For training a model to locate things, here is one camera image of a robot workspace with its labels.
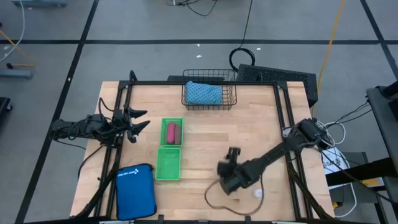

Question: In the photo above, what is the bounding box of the black perforated computer case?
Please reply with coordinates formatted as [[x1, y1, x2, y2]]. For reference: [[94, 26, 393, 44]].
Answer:
[[236, 63, 318, 108]]

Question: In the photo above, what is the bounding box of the yellow label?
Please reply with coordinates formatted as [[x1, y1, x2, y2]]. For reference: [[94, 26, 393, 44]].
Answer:
[[357, 177, 385, 187]]

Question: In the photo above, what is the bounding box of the blue first aid pouch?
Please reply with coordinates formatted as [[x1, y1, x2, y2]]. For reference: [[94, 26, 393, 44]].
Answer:
[[114, 163, 158, 221]]

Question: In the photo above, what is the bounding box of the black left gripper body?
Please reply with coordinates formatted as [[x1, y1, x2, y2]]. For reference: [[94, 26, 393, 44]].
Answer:
[[111, 104, 137, 144]]

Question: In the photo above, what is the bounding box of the thin black floor cable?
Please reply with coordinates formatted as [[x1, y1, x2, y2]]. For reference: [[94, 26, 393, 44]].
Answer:
[[165, 0, 218, 17]]

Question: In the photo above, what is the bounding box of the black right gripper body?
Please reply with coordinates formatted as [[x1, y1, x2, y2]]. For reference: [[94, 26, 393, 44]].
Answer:
[[216, 160, 249, 196]]

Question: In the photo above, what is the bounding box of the grey floor base plate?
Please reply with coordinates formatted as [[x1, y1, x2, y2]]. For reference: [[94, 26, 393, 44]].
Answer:
[[0, 68, 34, 80]]

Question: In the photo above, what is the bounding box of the black metal table frame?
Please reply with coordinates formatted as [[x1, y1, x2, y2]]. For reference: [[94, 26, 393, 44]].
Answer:
[[70, 70, 335, 220]]

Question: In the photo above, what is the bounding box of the green plastic basket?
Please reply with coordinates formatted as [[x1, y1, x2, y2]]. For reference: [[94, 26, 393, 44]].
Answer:
[[160, 117, 184, 147], [155, 147, 182, 180]]

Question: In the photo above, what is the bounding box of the thin dark arm cable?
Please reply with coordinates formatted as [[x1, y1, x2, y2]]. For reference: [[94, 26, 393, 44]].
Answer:
[[204, 177, 265, 217]]

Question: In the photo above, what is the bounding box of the white floor cable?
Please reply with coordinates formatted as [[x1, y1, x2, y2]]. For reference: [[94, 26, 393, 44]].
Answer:
[[0, 0, 25, 63]]

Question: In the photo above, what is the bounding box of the black side table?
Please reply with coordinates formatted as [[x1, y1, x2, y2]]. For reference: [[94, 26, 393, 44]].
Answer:
[[366, 80, 398, 175]]

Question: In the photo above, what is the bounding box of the black floor object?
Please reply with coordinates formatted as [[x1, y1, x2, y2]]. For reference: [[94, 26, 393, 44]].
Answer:
[[0, 96, 13, 125]]

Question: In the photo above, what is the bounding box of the white paper sheet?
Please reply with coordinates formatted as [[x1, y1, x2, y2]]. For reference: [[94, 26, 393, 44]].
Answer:
[[320, 148, 351, 175]]

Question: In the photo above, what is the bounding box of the black wire basket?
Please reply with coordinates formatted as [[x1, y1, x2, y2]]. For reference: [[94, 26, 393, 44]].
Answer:
[[181, 68, 238, 111]]

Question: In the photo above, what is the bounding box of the white looped cable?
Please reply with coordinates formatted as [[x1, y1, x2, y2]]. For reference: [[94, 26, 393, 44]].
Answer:
[[320, 121, 348, 147]]

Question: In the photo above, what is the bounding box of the blue patterned soft pack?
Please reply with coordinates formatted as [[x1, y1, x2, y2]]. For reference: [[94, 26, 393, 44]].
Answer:
[[185, 81, 223, 106]]

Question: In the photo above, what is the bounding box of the yellow cable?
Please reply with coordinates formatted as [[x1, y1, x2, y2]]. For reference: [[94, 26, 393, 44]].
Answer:
[[312, 0, 346, 118]]

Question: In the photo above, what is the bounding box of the black coiled floor cable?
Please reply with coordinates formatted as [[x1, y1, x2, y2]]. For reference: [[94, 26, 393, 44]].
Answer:
[[229, 0, 256, 74]]

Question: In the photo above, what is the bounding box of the orange cable with black plug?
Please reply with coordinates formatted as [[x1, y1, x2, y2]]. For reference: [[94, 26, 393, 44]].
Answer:
[[0, 29, 35, 70]]

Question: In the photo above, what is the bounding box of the black beam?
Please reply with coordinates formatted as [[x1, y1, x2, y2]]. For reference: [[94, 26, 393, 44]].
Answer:
[[325, 157, 397, 187]]

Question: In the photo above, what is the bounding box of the grey box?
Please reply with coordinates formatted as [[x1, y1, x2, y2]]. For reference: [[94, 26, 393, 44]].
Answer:
[[329, 183, 355, 208]]

